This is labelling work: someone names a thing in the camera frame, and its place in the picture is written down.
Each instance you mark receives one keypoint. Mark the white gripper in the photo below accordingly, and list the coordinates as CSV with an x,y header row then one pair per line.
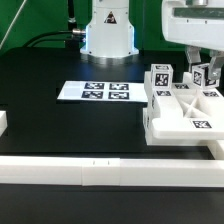
x,y
197,23

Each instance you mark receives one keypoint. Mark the white cube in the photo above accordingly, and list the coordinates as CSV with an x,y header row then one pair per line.
x,y
200,77

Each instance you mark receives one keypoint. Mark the white cube marker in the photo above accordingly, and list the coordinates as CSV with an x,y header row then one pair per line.
x,y
161,75

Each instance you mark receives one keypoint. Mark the white chair back frame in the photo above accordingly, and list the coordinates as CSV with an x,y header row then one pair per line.
x,y
182,114

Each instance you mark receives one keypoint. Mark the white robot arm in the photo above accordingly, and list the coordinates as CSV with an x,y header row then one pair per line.
x,y
109,34

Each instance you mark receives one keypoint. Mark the white right fence bar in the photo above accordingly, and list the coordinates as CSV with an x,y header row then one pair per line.
x,y
216,148

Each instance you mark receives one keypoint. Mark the white fence bar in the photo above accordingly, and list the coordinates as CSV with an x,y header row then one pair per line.
x,y
216,148
111,171

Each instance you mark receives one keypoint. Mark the white front fence bar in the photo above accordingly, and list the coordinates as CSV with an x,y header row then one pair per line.
x,y
111,171

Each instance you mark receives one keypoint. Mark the white diagonal rod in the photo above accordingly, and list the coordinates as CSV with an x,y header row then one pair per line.
x,y
11,25

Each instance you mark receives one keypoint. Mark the white left fence block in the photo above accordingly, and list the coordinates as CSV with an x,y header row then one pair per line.
x,y
3,122

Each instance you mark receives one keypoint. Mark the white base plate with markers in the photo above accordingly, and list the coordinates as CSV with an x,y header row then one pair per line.
x,y
103,91

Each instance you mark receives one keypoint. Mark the black cable connector post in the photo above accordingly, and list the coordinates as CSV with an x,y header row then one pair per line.
x,y
77,35

